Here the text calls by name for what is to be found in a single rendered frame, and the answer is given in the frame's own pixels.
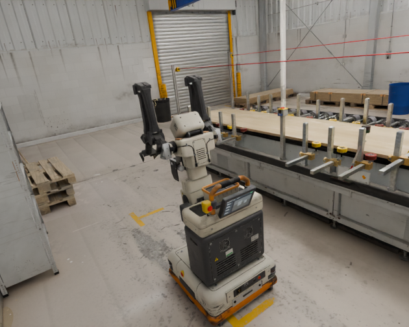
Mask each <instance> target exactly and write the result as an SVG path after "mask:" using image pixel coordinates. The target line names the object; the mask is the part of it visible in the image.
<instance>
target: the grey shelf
mask: <svg viewBox="0 0 409 327"><path fill-rule="evenodd" d="M2 113H3V114H2ZM12 162H13V163H12ZM13 164H14V166H13ZM16 165H17V166H16ZM14 167H15V169H16V171H15V169H14ZM17 167H18V168H17ZM16 172H17V174H18V176H17V174H16ZM18 177H19V180H18ZM47 234H48V231H47V229H46V227H45V224H44V221H43V219H42V215H41V213H40V210H39V207H38V204H37V202H36V199H35V195H34V193H33V191H32V188H31V185H30V182H29V179H28V176H27V174H26V171H25V168H24V166H23V162H22V160H21V157H20V155H19V151H18V148H17V146H16V142H15V140H14V137H13V135H12V131H11V129H10V126H9V124H8V121H7V118H6V115H5V112H4V110H3V106H2V103H1V102H0V290H1V292H2V294H3V298H5V297H7V296H8V291H7V290H6V288H8V287H10V286H12V285H14V284H17V283H19V282H22V281H24V280H26V279H28V278H31V277H33V276H36V275H37V274H40V273H43V272H45V271H48V270H49V269H51V267H52V269H53V272H54V274H55V275H56V274H59V271H58V269H57V267H56V262H55V261H54V258H53V255H52V252H51V247H50V244H49V239H48V236H47ZM5 286H6V288H5Z"/></svg>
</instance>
